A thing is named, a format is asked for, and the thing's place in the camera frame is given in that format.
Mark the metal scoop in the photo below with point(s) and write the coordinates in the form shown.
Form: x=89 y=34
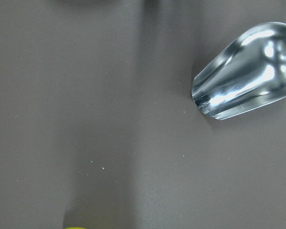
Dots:
x=248 y=74

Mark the yellow lemon outer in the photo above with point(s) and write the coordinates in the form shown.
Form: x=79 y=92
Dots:
x=74 y=228

